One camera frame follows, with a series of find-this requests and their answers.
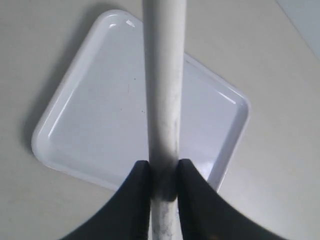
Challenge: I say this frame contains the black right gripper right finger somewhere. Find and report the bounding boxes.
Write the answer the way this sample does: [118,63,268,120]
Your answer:
[176,159,281,240]

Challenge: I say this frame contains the white plastic tray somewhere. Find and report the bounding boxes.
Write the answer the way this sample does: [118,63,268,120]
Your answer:
[31,10,250,190]

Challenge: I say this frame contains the white drumstick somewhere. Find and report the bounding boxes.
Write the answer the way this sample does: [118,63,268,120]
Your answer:
[143,0,187,240]

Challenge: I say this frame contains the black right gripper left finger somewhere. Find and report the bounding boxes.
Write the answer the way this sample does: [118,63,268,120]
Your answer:
[63,160,152,240]

